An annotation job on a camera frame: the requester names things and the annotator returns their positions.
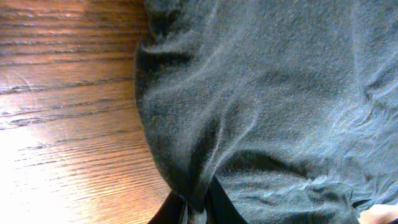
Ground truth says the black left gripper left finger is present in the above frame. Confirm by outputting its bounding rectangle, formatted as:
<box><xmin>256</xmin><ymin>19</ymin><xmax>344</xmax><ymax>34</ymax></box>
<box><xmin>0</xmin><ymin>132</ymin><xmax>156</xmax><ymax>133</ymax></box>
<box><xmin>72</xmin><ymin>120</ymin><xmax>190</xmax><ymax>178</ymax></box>
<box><xmin>148</xmin><ymin>192</ymin><xmax>186</xmax><ymax>224</ymax></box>

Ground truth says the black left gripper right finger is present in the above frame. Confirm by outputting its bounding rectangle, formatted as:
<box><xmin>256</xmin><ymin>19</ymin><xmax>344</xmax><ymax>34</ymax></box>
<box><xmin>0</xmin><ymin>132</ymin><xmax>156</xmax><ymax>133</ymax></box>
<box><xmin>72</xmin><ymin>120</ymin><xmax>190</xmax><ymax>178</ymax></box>
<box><xmin>205</xmin><ymin>176</ymin><xmax>248</xmax><ymax>224</ymax></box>

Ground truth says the dark green Nike t-shirt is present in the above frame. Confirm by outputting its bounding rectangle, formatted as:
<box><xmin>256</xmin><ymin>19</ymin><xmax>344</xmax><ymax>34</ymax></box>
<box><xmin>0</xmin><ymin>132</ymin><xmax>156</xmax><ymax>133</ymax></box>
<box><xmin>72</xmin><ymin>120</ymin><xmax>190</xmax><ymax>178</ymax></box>
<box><xmin>135</xmin><ymin>0</ymin><xmax>397</xmax><ymax>223</ymax></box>

